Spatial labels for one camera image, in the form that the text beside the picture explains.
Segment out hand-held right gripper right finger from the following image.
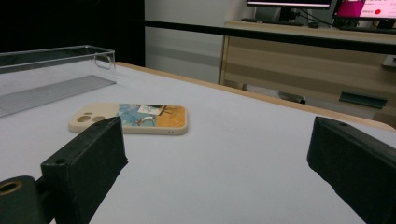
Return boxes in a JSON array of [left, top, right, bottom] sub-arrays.
[[306, 116, 396, 224]]

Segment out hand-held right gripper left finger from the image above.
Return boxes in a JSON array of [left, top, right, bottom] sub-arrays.
[[40, 116, 129, 224]]

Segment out cream painted phone case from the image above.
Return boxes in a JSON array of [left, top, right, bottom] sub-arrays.
[[67, 102, 189, 136]]

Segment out clear acrylic box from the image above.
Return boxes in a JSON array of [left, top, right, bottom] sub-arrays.
[[0, 45, 117, 119]]

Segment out chair base with caster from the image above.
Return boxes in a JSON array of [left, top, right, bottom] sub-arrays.
[[277, 91, 307, 105]]

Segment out white power strip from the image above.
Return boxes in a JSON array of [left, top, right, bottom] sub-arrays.
[[381, 54, 396, 69]]

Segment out beige wooden desk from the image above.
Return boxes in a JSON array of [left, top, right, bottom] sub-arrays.
[[219, 20, 396, 126]]

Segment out black curtain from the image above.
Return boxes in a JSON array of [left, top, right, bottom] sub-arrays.
[[0, 0, 146, 68]]

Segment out monitor with pink screen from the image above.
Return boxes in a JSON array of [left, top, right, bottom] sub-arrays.
[[332, 0, 396, 28]]

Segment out black keyboard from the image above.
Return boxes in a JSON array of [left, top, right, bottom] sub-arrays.
[[241, 17, 304, 27]]

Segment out black monitor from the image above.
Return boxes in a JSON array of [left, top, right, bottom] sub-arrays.
[[246, 0, 332, 23]]

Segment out green drawer handle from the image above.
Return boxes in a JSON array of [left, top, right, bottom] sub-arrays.
[[338, 91, 389, 109]]

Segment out black metal rail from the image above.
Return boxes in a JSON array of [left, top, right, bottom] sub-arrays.
[[144, 20, 396, 56]]

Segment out black cables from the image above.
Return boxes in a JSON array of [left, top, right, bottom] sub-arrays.
[[297, 8, 336, 30]]

